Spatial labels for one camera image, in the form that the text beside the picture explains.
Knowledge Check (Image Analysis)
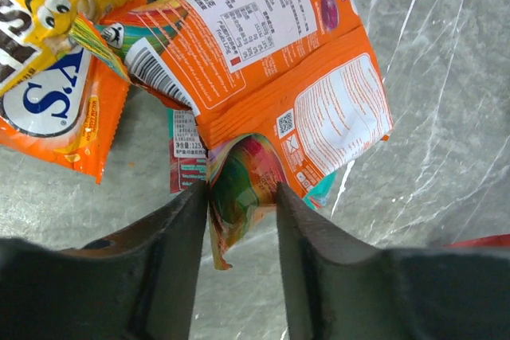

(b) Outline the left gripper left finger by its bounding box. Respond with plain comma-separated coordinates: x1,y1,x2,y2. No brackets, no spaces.
1,182,207,339

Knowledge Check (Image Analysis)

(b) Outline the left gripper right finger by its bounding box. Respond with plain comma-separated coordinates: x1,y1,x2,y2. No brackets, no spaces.
277,183,509,339

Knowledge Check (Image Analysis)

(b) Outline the orange lay's chip bag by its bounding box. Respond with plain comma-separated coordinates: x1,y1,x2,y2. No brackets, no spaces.
1,0,146,180

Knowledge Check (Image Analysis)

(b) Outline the orange skittles packet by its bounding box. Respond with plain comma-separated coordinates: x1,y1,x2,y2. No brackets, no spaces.
71,0,393,270

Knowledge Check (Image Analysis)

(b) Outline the yellow m&m's packet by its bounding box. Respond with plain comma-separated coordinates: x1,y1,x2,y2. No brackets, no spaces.
1,0,131,92

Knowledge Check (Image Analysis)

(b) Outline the red paper bag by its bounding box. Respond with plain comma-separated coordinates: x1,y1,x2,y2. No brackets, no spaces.
446,234,510,248

